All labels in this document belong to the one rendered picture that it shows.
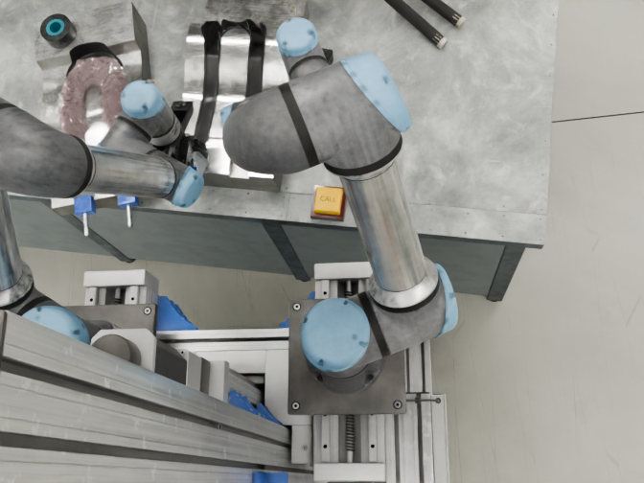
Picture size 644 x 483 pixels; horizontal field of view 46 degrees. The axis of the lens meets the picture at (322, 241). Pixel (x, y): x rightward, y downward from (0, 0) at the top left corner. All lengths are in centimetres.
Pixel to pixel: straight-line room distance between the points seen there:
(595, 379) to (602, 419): 12
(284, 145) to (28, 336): 51
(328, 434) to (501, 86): 94
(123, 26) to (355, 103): 115
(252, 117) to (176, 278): 175
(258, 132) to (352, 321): 40
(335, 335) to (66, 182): 48
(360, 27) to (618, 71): 121
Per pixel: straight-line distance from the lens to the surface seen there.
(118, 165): 123
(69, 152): 112
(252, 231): 210
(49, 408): 57
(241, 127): 99
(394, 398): 143
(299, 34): 141
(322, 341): 123
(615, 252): 265
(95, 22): 206
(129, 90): 149
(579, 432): 252
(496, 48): 197
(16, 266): 138
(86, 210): 187
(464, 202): 178
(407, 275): 118
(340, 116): 96
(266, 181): 177
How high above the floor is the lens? 246
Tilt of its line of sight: 71 degrees down
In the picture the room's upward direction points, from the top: 22 degrees counter-clockwise
